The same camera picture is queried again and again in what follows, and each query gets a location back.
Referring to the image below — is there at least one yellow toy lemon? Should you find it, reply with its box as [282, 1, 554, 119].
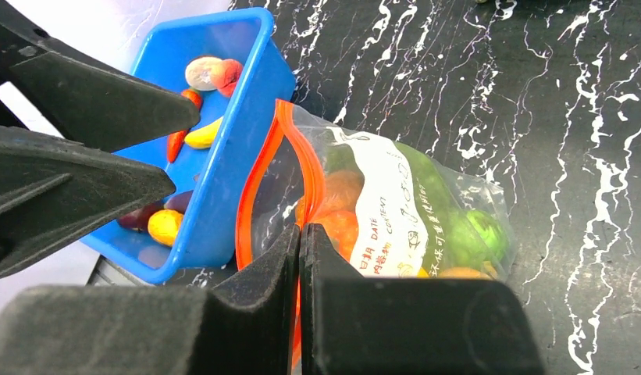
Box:
[147, 209, 183, 247]

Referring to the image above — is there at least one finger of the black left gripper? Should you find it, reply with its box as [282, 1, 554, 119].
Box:
[0, 1, 200, 152]
[0, 126, 175, 278]

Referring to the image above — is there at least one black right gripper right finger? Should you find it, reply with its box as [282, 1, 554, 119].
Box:
[300, 224, 545, 374]

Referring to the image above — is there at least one orange-yellow toy fruit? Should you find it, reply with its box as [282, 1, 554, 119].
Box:
[437, 267, 493, 280]

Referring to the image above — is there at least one blue plastic bin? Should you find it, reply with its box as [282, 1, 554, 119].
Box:
[82, 7, 296, 284]

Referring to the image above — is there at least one tan toy potato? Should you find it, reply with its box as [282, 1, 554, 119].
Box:
[184, 55, 222, 91]

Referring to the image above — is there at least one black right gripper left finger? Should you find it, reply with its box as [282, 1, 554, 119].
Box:
[0, 225, 300, 374]

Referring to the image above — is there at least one yellow toy banana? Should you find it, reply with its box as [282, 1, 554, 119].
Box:
[183, 117, 223, 149]

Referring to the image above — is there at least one green leafy vegetable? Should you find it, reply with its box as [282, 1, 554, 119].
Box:
[327, 140, 456, 277]

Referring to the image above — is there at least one purple toy eggplant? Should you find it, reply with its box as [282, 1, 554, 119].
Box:
[116, 191, 193, 232]

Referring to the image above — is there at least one clear red-zipper zip bag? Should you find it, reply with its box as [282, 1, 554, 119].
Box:
[234, 99, 518, 375]

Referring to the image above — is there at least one orange toy pumpkin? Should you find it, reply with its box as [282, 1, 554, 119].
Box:
[309, 207, 359, 262]

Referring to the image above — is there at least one green toy custard apple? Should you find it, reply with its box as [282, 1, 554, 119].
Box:
[447, 209, 509, 270]

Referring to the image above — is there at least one orange toy carrot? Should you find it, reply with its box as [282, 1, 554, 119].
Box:
[166, 87, 203, 163]

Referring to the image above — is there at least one brown toy nut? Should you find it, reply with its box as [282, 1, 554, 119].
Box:
[319, 170, 364, 213]

